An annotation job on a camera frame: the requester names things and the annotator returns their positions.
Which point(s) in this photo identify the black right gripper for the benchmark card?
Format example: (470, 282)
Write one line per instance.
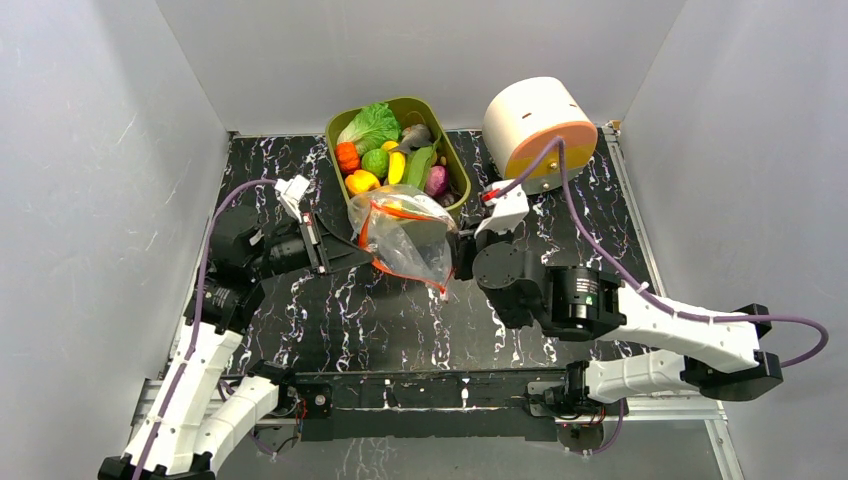
(464, 254)

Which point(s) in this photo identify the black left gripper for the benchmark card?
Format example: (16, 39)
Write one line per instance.
(330, 253)

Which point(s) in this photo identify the clear zip top bag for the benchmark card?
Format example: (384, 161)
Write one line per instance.
(413, 249)

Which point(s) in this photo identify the green leafy vegetable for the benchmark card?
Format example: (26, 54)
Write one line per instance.
(419, 164)

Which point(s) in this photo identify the yellow banana pepper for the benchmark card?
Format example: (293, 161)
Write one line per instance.
(396, 168)

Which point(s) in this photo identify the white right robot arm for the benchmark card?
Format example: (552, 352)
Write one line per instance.
(719, 360)

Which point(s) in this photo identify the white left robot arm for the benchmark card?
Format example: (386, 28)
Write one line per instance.
(179, 438)

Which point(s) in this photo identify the dark purple eggplant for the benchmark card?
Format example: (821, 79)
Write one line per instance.
(447, 199)

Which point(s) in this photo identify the orange yellow bell pepper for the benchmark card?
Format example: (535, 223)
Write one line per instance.
(361, 181)

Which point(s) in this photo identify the orange mini pumpkin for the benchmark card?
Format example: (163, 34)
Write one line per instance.
(347, 157)

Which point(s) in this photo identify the green bumpy citrus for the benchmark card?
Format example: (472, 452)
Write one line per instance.
(376, 162)

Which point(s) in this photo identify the green lettuce head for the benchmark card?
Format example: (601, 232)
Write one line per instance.
(369, 129)

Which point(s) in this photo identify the white cylindrical drawer box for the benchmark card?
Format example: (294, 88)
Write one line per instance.
(523, 118)

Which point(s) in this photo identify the olive green plastic bin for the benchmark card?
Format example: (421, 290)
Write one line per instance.
(399, 141)

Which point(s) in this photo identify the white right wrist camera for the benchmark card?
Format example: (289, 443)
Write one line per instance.
(506, 208)

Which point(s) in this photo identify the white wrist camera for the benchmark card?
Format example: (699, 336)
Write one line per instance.
(506, 208)
(289, 193)

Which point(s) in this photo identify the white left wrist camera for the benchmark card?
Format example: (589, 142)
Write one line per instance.
(289, 193)

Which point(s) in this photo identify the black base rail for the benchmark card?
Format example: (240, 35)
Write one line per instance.
(424, 404)

